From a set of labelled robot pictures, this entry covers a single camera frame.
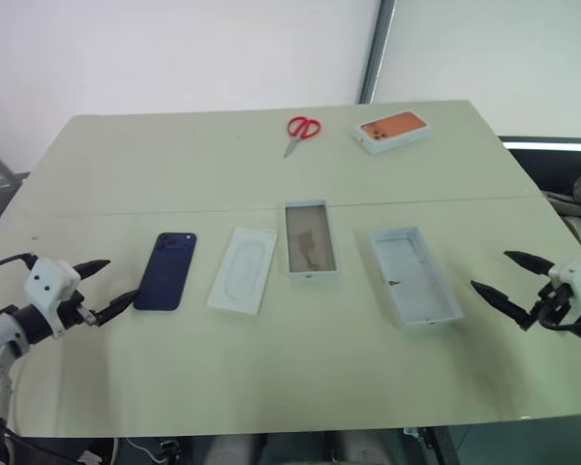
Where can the dark grey window post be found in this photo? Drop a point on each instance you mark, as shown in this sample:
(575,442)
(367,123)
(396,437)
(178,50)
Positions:
(375,48)

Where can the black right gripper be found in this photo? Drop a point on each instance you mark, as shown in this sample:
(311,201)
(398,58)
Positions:
(554,300)

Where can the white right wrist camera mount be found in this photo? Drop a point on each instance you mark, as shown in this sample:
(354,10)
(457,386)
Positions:
(578,281)

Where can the phone box with orange print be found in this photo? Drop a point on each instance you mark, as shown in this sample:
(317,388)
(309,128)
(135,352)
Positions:
(392,131)

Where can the white box lid brown inside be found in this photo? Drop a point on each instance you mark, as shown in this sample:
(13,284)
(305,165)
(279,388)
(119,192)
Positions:
(312,242)

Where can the white box bottom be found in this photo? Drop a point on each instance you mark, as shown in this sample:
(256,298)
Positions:
(414,281)

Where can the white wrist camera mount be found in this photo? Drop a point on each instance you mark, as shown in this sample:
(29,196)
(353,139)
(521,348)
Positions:
(46,286)
(578,281)

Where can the dark blue smartphone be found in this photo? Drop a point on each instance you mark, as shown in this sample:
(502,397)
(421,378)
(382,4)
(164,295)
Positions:
(167,271)

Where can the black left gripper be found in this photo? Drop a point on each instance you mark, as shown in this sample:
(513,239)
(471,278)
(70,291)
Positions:
(77,315)

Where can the white plastic tray insert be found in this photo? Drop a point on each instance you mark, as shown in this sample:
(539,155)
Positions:
(242,273)

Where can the dark desk with bright strip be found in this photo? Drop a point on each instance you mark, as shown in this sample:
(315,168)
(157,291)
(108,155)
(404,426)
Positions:
(547,160)

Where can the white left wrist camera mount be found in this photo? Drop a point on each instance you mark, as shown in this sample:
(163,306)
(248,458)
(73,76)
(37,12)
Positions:
(46,286)

